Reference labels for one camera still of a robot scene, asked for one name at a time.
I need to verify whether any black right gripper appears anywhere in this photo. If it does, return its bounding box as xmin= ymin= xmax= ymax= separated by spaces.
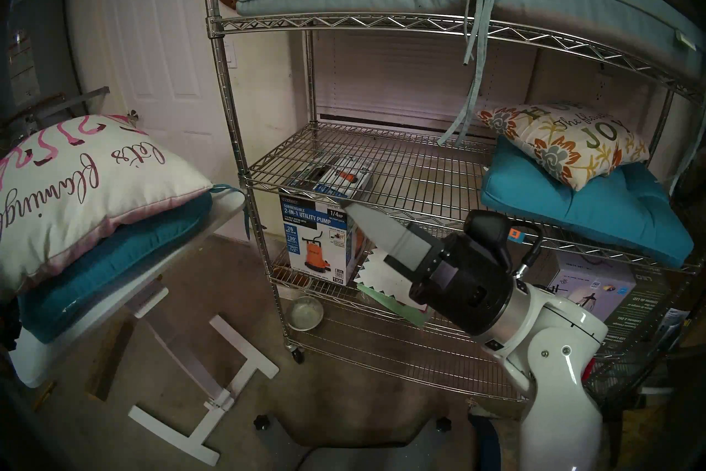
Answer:
xmin=350 ymin=203 xmax=523 ymax=336

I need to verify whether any floral print throw pillow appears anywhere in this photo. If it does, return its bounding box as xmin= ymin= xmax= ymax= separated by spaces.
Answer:
xmin=477 ymin=103 xmax=650 ymax=192

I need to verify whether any white pink script pillow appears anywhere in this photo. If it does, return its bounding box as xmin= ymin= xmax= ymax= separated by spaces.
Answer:
xmin=0 ymin=114 xmax=214 ymax=294

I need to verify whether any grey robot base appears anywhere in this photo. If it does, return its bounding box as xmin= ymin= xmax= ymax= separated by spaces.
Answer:
xmin=270 ymin=409 xmax=497 ymax=471

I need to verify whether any teal seat cushion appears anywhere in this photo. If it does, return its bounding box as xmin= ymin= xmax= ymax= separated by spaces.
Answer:
xmin=480 ymin=136 xmax=694 ymax=269
xmin=17 ymin=187 xmax=246 ymax=345

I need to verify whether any white zigzag edged envelope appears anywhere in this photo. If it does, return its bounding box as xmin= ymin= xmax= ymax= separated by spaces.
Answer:
xmin=356 ymin=249 xmax=420 ymax=308

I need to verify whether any utility pump cardboard box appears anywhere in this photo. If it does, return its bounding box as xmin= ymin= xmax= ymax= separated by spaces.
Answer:
xmin=279 ymin=155 xmax=378 ymax=286

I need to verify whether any small metal bowl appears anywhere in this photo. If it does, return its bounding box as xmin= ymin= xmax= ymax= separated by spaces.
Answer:
xmin=287 ymin=296 xmax=325 ymax=332

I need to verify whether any white rolling side table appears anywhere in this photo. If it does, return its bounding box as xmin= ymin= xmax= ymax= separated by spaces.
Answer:
xmin=8 ymin=191 xmax=279 ymax=468

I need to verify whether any lamp picture cardboard box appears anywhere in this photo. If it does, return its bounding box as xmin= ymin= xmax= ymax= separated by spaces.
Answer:
xmin=546 ymin=252 xmax=671 ymax=332

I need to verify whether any wooden board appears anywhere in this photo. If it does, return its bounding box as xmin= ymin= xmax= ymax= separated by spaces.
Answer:
xmin=85 ymin=318 xmax=136 ymax=401

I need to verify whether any white panel door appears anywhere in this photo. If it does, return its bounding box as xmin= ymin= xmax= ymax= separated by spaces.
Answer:
xmin=97 ymin=0 xmax=243 ymax=189

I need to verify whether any chrome wire shelf rack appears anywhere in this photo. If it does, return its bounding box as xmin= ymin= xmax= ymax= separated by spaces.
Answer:
xmin=200 ymin=0 xmax=706 ymax=404

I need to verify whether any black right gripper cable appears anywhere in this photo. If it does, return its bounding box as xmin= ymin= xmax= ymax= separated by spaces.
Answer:
xmin=510 ymin=233 xmax=545 ymax=277

